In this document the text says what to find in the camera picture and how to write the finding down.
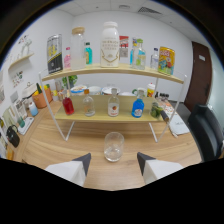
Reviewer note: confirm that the yellow cartoon can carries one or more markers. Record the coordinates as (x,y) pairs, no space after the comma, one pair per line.
(166,60)

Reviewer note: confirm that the orange patterned pamphlet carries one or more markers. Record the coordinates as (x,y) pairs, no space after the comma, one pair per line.
(165,106)

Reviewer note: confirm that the small light blue cup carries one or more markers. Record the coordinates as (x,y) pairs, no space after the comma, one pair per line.
(33,110)

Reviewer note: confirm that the clear bottle with green cap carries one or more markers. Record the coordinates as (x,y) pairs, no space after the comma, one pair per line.
(140,56)

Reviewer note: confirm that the wooden wall shelf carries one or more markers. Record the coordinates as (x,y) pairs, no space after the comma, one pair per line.
(20,60)

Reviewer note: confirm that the blue liquid bottle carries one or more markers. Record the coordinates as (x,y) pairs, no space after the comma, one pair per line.
(137,108)

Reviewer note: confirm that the white bowl with dark rim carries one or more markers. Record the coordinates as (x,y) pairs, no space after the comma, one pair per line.
(108,90)

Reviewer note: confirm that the printed paper cup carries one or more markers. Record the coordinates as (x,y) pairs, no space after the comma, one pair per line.
(78,90)

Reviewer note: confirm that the white notebook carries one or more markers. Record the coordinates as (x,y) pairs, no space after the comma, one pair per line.
(180,126)

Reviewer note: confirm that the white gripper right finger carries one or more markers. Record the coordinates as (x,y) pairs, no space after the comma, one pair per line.
(156,168)

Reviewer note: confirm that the large white bottle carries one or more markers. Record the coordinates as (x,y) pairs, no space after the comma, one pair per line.
(109,46)

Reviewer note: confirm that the dark brown door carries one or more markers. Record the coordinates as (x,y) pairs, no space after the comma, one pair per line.
(200,76)

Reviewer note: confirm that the glass bottle with cork lid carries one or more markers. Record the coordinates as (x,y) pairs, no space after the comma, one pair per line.
(78,50)

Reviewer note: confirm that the clear bottle with white cap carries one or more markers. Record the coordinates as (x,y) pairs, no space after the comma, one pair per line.
(113,107)

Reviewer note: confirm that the orange pot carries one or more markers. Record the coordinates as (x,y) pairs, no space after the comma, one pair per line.
(42,99)

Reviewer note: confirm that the black chair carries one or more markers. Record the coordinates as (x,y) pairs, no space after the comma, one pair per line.
(206,133)

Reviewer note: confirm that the white mug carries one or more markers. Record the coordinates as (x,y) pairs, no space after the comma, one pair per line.
(140,91)

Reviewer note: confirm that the two-tier wooden shelf rack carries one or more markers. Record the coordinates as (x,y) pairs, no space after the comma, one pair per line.
(100,118)

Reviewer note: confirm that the slim blue bottle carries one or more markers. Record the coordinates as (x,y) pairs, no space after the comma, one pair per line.
(132,53)

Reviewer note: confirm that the small teal bottle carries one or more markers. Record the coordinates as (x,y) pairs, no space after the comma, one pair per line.
(88,55)

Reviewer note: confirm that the black kettle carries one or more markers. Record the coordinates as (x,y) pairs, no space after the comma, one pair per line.
(13,136)

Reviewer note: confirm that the white tray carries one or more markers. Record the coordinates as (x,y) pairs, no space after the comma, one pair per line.
(26,126)

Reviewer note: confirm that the clear bottle with blue cap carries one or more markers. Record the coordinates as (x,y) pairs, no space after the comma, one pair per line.
(154,60)

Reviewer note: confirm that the ceiling air vent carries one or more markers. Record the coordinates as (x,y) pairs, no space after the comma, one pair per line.
(150,10)

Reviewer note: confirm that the small pink bottle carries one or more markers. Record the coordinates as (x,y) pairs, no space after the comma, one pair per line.
(67,60)

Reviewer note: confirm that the clear drinking glass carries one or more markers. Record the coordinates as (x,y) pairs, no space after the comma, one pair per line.
(114,148)

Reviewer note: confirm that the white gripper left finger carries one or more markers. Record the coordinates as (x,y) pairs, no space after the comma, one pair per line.
(71,170)

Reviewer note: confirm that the small red liquid bottle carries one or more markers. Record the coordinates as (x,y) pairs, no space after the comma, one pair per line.
(68,106)

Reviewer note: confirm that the silver soda water can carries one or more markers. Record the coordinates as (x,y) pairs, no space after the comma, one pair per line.
(55,55)

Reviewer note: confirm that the white container with red lid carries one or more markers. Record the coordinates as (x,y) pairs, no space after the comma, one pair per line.
(151,90)

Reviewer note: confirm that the clear bottle with orange cap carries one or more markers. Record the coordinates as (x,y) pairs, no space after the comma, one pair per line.
(89,106)

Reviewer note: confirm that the glass jar with green garnish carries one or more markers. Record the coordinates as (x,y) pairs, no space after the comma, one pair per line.
(156,110)

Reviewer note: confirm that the red wall poster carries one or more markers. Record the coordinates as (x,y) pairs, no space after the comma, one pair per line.
(124,46)

